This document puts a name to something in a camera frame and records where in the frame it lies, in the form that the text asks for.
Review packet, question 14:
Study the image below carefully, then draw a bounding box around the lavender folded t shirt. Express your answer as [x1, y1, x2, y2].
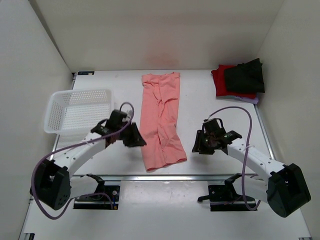
[235, 96, 259, 105]

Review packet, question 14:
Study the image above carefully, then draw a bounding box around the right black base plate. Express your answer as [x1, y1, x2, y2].
[208, 185, 249, 212]

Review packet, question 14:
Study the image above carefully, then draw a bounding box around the aluminium rail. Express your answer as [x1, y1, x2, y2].
[46, 173, 256, 183]

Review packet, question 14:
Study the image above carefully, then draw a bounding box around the pink t shirt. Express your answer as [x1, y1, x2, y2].
[139, 72, 187, 172]

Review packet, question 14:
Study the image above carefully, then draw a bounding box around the white plastic basket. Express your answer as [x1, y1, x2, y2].
[43, 88, 114, 136]

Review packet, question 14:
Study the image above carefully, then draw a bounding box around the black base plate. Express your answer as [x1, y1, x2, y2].
[73, 181, 121, 211]
[208, 185, 249, 212]

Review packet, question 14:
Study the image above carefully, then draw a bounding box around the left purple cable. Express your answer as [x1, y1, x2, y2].
[31, 101, 137, 220]

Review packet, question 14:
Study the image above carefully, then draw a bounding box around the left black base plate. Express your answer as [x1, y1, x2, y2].
[73, 181, 121, 211]

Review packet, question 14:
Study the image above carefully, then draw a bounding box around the red folded t shirt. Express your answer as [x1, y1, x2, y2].
[211, 64, 257, 100]

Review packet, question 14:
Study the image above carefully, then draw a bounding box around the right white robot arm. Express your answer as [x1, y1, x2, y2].
[192, 118, 311, 218]

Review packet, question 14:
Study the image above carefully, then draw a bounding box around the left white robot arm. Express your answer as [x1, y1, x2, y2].
[30, 109, 147, 212]

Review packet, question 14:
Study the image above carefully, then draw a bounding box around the black folded t shirt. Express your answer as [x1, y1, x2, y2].
[223, 58, 265, 94]

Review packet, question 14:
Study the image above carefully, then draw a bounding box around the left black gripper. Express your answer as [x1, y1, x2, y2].
[118, 120, 148, 147]

